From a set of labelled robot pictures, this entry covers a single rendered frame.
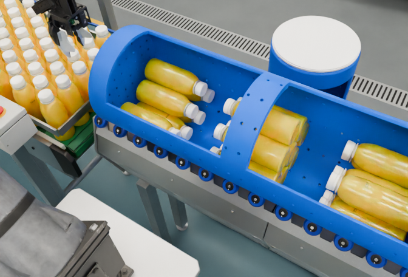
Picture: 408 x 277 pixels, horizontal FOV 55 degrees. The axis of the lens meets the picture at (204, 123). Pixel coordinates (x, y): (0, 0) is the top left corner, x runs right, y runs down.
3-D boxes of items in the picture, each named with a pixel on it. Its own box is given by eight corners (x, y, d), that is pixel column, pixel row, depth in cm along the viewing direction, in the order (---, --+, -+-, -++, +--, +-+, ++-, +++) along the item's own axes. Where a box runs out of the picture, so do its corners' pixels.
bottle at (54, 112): (58, 144, 122) (39, 109, 109) (51, 131, 126) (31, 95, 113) (79, 135, 124) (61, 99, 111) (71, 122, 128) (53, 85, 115)
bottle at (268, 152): (282, 172, 94) (222, 145, 100) (293, 146, 93) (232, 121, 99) (276, 174, 88) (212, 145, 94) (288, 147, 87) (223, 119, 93)
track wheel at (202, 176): (214, 170, 103) (217, 168, 105) (199, 163, 105) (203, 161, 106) (209, 184, 104) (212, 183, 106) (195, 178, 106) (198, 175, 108)
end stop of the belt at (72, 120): (62, 136, 118) (59, 130, 115) (60, 135, 118) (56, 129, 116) (143, 58, 139) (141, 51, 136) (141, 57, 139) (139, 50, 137)
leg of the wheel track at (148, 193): (167, 256, 190) (146, 190, 141) (158, 251, 192) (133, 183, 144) (174, 246, 193) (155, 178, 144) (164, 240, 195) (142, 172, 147)
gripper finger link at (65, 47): (73, 66, 109) (68, 36, 103) (58, 59, 111) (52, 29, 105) (82, 62, 111) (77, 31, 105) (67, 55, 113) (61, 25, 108)
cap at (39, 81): (50, 79, 117) (48, 75, 116) (44, 88, 115) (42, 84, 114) (37, 78, 118) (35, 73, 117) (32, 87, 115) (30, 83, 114)
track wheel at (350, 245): (356, 240, 89) (357, 236, 91) (337, 230, 91) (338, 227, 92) (348, 256, 90) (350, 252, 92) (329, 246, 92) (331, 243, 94)
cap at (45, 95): (42, 104, 111) (39, 100, 109) (37, 96, 113) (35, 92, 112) (55, 99, 112) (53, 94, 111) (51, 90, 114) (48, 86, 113)
